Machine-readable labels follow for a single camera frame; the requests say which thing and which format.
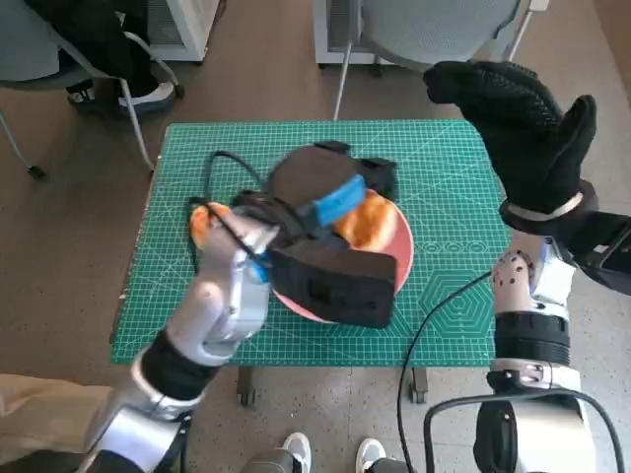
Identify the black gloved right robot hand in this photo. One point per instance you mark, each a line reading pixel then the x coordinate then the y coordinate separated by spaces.
pixel 527 143

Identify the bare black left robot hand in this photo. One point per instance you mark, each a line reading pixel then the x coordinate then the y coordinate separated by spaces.
pixel 315 177

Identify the long toy bread loaf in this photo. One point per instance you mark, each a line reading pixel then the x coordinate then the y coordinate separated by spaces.
pixel 370 222

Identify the pink bowl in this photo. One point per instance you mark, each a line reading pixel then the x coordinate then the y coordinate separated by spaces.
pixel 403 256

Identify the round toy bread bun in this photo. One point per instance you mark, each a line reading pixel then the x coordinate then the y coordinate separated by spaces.
pixel 199 227

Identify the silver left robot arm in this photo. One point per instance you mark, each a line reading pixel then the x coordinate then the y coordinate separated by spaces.
pixel 217 305

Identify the green cutting mat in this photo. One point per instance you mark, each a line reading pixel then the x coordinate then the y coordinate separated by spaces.
pixel 197 148

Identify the white grilled air purifier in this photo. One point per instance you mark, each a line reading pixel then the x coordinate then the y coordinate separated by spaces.
pixel 185 24
pixel 337 29

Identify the grey mesh office chair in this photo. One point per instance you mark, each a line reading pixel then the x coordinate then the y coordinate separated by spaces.
pixel 419 24

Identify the black table foot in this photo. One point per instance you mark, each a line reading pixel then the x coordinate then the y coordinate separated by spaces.
pixel 419 386
pixel 246 389

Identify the person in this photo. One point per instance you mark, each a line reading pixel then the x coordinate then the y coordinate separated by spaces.
pixel 296 451
pixel 93 34
pixel 39 414

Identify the grey plastic chair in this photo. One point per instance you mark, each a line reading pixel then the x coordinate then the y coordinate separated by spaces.
pixel 24 44

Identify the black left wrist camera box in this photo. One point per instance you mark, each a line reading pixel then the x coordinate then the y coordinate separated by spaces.
pixel 335 286

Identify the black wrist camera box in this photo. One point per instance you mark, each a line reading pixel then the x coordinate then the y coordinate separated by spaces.
pixel 335 286
pixel 611 251

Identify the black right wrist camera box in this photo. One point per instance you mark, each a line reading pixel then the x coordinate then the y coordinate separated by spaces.
pixel 611 251

